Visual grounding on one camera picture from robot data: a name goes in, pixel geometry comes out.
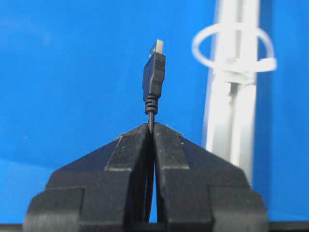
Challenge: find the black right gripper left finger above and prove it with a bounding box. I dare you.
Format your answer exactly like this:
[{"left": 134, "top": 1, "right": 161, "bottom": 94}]
[{"left": 23, "top": 124, "right": 153, "bottom": 232}]

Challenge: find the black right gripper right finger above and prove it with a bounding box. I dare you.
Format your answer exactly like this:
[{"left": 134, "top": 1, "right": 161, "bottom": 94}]
[{"left": 153, "top": 123, "right": 268, "bottom": 232}]

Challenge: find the black USB cable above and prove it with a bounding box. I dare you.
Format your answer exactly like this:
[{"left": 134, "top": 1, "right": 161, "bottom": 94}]
[{"left": 141, "top": 39, "right": 167, "bottom": 223}]

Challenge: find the white zip tie loop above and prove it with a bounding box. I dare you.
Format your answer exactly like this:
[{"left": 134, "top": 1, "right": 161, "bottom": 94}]
[{"left": 192, "top": 22, "right": 277, "bottom": 84}]

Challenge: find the blue table cloth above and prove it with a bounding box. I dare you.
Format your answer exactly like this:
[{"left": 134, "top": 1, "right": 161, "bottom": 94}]
[{"left": 0, "top": 0, "right": 309, "bottom": 223}]

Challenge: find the aluminium extrusion frame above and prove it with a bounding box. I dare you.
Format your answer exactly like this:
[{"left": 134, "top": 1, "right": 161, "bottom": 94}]
[{"left": 202, "top": 0, "right": 261, "bottom": 187}]

